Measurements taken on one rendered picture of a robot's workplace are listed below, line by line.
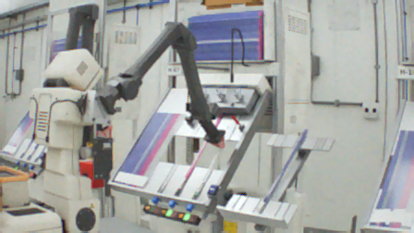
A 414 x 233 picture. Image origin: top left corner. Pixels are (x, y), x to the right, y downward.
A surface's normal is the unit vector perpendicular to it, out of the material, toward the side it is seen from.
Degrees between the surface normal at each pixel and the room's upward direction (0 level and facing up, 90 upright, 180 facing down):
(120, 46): 90
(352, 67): 90
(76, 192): 90
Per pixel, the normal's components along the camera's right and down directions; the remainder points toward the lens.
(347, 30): -0.63, 0.03
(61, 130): 0.76, 0.04
